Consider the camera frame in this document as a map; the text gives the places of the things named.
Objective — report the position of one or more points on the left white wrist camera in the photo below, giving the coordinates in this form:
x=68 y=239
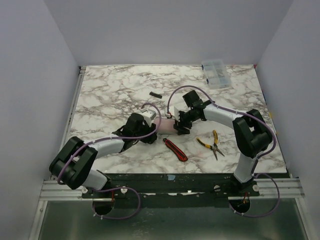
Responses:
x=149 y=116

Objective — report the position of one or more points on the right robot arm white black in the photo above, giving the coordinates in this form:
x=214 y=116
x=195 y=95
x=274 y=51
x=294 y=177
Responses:
x=252 y=134

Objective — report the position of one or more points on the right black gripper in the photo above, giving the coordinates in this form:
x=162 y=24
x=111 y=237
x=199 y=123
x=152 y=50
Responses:
x=180 y=122

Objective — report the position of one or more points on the pink zippered umbrella case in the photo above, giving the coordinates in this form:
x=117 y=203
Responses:
x=165 y=126

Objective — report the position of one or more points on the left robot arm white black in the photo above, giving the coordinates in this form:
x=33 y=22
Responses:
x=73 y=164

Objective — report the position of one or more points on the clear plastic screw box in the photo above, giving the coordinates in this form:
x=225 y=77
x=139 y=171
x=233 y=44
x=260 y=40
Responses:
x=216 y=74

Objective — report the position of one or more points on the blue tape piece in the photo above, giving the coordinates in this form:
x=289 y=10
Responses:
x=171 y=177

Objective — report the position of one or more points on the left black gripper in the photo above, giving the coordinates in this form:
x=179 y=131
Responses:
x=151 y=133

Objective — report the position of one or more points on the yellow black needle-nose pliers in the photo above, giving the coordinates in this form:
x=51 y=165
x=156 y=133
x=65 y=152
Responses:
x=214 y=148

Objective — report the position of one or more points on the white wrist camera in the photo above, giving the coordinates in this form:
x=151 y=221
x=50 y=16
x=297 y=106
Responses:
x=172 y=113
x=149 y=116

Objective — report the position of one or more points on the red black utility knife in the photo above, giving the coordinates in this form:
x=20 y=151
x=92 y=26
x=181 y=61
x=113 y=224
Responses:
x=181 y=156

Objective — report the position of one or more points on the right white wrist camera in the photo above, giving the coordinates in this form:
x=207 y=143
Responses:
x=172 y=113

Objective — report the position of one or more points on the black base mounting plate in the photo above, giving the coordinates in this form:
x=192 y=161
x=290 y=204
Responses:
x=195 y=201

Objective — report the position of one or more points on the small black comb piece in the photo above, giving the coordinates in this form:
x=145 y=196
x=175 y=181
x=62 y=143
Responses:
x=156 y=95

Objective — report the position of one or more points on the aluminium frame rail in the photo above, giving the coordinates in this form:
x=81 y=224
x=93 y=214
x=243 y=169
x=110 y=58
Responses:
x=285 y=188

